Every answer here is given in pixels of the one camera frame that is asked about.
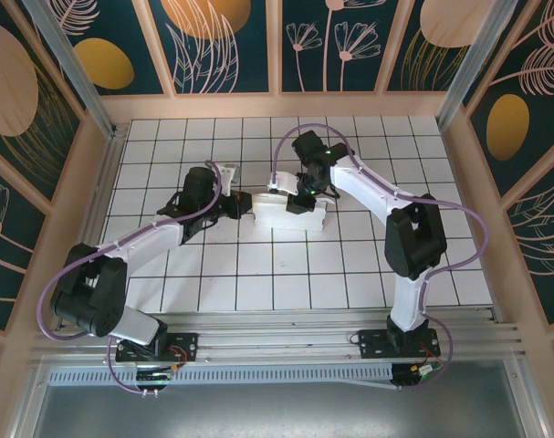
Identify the aluminium corner post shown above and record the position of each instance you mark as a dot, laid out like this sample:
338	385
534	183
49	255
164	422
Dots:
473	59
71	68

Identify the white paper box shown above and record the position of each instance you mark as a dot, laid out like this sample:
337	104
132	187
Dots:
276	219

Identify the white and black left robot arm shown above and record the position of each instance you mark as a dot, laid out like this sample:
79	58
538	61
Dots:
94	292

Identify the slim aluminium edge rail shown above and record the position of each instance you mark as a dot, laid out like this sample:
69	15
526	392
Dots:
104	182

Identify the grey metal sheet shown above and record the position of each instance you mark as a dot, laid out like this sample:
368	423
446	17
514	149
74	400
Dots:
276	410

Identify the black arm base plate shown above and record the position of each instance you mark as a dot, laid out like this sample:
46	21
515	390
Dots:
187	347
372	342

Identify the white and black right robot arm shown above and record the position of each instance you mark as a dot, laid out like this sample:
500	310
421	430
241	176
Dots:
413	242

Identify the wide aluminium rail bed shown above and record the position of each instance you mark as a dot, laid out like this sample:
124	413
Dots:
281	340

